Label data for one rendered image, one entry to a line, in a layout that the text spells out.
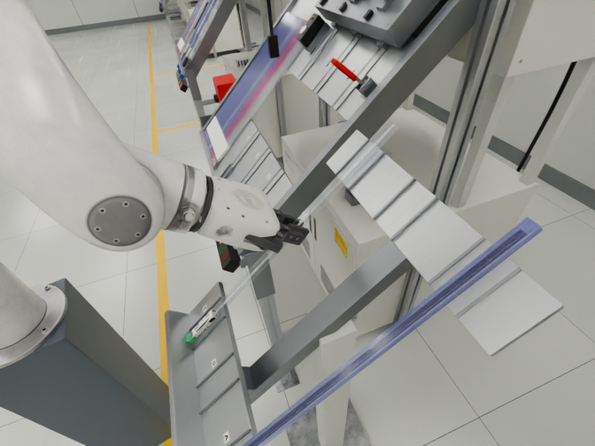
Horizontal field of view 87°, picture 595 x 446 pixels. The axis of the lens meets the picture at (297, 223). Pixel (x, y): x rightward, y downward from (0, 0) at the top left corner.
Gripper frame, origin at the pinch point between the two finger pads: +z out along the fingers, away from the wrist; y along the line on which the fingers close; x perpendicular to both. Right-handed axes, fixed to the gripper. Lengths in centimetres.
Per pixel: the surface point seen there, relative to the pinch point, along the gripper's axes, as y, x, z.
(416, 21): 21.0, -37.0, 13.1
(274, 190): 24.6, 5.9, 9.1
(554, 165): 67, -55, 197
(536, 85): 99, -84, 173
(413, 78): 17.0, -29.5, 17.2
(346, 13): 38, -33, 9
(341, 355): -14.0, 12.1, 12.6
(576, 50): 17, -55, 51
